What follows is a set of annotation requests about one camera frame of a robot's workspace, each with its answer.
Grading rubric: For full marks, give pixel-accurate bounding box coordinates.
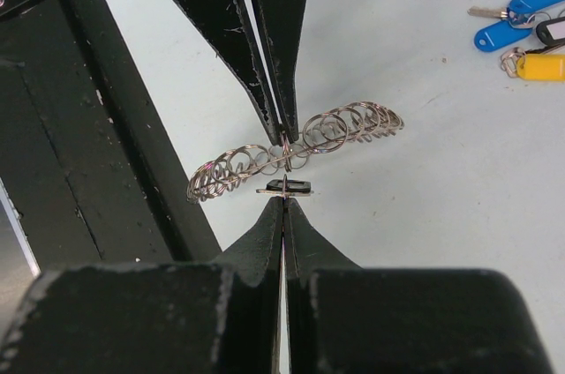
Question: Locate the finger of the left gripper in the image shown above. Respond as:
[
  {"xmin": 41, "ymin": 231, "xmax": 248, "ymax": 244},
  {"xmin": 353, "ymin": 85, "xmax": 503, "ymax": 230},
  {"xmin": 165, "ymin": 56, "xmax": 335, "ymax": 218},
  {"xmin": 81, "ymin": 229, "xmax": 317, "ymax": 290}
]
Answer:
[
  {"xmin": 173, "ymin": 0, "xmax": 280, "ymax": 145},
  {"xmin": 252, "ymin": 0, "xmax": 306, "ymax": 145}
]

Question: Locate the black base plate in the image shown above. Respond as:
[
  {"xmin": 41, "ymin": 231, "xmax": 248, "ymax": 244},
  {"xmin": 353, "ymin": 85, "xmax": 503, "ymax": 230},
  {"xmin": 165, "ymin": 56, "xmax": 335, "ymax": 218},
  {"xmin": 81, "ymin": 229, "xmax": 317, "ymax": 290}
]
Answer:
[{"xmin": 1, "ymin": 0, "xmax": 221, "ymax": 273}]

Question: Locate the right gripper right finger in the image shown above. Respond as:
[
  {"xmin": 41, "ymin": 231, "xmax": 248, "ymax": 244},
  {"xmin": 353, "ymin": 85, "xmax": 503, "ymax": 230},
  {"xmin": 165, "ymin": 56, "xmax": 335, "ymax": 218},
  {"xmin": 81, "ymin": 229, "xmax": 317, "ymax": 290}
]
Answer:
[{"xmin": 284, "ymin": 199, "xmax": 553, "ymax": 373}]

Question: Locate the white slotted cable duct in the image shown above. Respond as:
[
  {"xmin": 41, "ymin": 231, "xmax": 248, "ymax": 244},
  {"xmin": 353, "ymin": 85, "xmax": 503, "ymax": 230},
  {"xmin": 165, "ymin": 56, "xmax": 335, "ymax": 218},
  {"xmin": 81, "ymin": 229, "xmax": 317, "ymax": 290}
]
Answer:
[{"xmin": 1, "ymin": 182, "xmax": 41, "ymax": 278}]

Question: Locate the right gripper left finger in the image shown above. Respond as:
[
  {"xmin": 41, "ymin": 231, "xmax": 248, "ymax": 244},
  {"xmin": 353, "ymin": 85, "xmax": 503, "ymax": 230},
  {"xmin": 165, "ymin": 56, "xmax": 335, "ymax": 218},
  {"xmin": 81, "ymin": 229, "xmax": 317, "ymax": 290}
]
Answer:
[{"xmin": 1, "ymin": 198, "xmax": 283, "ymax": 373}]

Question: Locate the lower blue key tag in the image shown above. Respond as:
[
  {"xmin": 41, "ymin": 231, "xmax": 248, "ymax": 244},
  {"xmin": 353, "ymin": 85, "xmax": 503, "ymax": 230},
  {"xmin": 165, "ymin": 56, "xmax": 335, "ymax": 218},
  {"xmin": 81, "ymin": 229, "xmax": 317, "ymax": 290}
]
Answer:
[{"xmin": 473, "ymin": 20, "xmax": 532, "ymax": 53}]

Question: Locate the metal disc with keyrings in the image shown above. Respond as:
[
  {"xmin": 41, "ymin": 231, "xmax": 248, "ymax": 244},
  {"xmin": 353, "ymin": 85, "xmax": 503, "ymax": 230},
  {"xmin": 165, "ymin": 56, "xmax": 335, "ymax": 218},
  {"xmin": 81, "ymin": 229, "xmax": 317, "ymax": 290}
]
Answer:
[{"xmin": 186, "ymin": 101, "xmax": 404, "ymax": 203}]

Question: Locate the black key tag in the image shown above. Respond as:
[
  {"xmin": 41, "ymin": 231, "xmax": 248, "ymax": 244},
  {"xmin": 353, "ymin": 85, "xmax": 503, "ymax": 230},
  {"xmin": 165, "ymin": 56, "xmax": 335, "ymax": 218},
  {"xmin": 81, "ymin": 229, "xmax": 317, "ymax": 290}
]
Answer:
[
  {"xmin": 256, "ymin": 176, "xmax": 313, "ymax": 198},
  {"xmin": 535, "ymin": 17, "xmax": 565, "ymax": 47}
]

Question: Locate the yellow key tag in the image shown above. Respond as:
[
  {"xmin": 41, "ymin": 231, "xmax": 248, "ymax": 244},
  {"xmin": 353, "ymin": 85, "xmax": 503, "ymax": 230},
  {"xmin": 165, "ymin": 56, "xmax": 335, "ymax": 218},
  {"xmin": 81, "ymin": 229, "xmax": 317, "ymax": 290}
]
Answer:
[{"xmin": 516, "ymin": 54, "xmax": 564, "ymax": 81}]

